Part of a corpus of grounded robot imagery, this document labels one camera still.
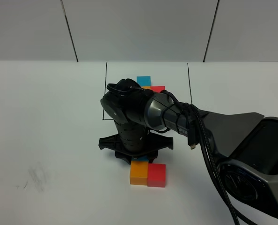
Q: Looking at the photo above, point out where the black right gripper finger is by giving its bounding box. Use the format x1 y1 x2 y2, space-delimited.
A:
147 151 158 163
115 151 132 165

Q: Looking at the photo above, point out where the blue template block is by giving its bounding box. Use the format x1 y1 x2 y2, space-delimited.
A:
137 76 151 87

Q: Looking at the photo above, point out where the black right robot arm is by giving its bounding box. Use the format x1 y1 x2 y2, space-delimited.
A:
99 79 278 224

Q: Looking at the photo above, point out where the orange template block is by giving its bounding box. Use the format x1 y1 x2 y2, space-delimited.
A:
142 86 151 90

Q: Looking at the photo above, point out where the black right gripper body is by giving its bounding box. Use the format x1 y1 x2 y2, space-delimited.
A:
98 121 174 155

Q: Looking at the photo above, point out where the red template block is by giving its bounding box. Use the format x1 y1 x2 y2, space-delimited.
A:
151 86 165 93

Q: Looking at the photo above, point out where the black braided cable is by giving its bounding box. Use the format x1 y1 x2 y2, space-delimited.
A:
161 90 257 225

